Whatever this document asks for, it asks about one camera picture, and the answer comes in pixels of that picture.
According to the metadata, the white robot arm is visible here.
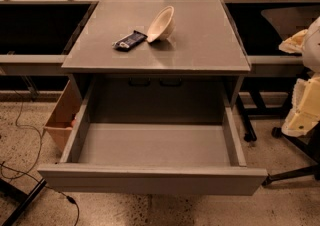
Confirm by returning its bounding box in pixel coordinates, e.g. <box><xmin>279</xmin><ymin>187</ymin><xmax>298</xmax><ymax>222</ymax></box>
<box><xmin>279</xmin><ymin>17</ymin><xmax>320</xmax><ymax>137</ymax></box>

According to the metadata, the cardboard box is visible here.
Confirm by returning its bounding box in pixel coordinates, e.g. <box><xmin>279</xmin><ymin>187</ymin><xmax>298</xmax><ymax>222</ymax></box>
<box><xmin>44</xmin><ymin>82</ymin><xmax>81</xmax><ymax>151</ymax></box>

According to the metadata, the white bowl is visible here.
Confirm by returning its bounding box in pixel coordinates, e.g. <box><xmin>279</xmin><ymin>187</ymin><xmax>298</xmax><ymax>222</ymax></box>
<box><xmin>147</xmin><ymin>6</ymin><xmax>175</xmax><ymax>43</ymax></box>

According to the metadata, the grey top drawer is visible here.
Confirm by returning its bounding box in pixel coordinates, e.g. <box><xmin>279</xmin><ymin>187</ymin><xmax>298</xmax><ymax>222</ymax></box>
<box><xmin>39</xmin><ymin>76</ymin><xmax>267</xmax><ymax>196</ymax></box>

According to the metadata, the black stand leg left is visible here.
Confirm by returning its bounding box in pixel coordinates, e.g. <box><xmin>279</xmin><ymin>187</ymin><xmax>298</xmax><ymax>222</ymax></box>
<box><xmin>0</xmin><ymin>179</ymin><xmax>46</xmax><ymax>226</ymax></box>

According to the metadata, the black chair base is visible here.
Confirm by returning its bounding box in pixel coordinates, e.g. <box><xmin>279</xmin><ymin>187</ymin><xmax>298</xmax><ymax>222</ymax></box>
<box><xmin>262</xmin><ymin>126</ymin><xmax>320</xmax><ymax>187</ymax></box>

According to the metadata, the grey drawer cabinet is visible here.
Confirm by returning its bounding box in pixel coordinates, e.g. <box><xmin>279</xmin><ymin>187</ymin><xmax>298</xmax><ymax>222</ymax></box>
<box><xmin>63</xmin><ymin>0</ymin><xmax>250</xmax><ymax>124</ymax></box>

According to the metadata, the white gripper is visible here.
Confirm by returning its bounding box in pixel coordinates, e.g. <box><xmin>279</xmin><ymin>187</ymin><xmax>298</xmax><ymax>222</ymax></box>
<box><xmin>278</xmin><ymin>29</ymin><xmax>320</xmax><ymax>137</ymax></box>

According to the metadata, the black floor cable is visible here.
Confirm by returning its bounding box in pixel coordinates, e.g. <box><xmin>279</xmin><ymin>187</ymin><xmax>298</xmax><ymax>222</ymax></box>
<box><xmin>0</xmin><ymin>89</ymin><xmax>81</xmax><ymax>226</ymax></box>

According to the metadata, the dark blue snack packet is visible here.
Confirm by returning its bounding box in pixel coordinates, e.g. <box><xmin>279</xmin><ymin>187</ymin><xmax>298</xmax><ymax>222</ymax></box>
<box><xmin>112</xmin><ymin>30</ymin><xmax>147</xmax><ymax>52</ymax></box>

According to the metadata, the black table leg with caster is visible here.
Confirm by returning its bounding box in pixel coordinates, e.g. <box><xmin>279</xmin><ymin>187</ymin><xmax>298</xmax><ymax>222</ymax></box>
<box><xmin>236</xmin><ymin>96</ymin><xmax>257</xmax><ymax>142</ymax></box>

